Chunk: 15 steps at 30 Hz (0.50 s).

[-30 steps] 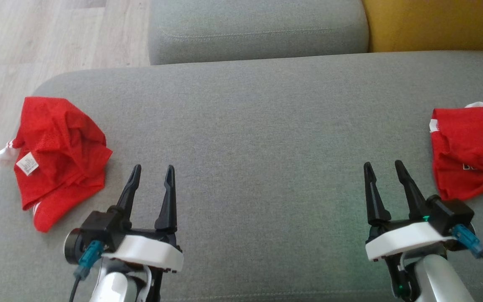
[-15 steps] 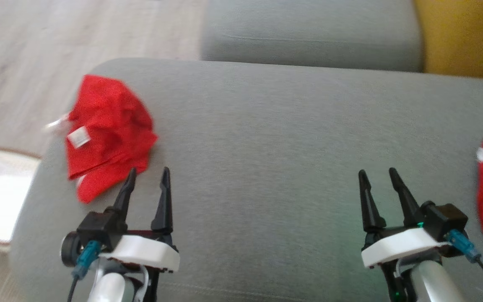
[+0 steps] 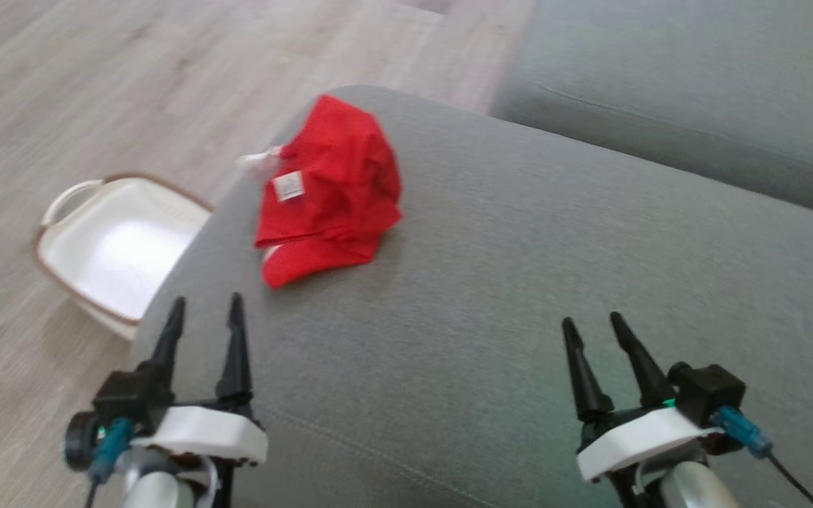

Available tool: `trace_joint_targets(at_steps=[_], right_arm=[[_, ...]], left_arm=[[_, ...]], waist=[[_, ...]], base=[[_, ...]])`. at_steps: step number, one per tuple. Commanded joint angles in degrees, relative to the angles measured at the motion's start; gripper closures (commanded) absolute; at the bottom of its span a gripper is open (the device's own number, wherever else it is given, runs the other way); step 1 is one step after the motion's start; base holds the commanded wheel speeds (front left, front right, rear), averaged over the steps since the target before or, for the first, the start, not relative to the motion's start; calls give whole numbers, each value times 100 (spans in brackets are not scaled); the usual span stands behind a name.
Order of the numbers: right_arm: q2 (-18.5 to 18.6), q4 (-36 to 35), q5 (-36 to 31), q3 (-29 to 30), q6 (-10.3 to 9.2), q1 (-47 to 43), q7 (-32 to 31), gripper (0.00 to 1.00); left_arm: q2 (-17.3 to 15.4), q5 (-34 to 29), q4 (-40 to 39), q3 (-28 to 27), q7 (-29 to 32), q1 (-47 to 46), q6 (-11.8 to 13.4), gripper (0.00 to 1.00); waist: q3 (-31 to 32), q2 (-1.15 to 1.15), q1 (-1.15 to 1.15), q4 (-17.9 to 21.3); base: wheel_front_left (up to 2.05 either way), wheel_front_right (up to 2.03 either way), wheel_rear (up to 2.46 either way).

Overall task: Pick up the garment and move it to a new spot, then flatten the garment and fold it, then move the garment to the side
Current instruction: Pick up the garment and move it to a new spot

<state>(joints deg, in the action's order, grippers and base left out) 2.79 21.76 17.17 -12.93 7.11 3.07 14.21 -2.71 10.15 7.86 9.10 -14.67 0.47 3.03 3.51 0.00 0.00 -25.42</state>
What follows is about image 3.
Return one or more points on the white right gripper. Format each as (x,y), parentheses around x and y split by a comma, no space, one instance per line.
(639,437)

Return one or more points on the red and white shorts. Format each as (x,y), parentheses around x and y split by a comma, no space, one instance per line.
(336,183)

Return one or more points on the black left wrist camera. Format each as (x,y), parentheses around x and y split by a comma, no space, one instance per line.
(128,398)

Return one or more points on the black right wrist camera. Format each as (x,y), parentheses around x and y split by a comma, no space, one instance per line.
(706,388)

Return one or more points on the grey sofa back cushion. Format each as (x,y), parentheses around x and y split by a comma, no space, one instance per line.
(696,77)

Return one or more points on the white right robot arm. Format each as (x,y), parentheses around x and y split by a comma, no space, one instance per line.
(696,490)

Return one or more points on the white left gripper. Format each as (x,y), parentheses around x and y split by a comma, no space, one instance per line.
(202,434)

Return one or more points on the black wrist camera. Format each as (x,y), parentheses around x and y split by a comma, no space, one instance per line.
(128,398)
(706,388)

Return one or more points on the large grey sofa chaise cushion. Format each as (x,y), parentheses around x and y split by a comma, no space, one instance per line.
(519,282)

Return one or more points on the white laundry basket brown rim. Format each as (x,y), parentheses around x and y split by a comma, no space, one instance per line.
(121,247)

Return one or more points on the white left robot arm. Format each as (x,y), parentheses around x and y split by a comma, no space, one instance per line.
(156,487)

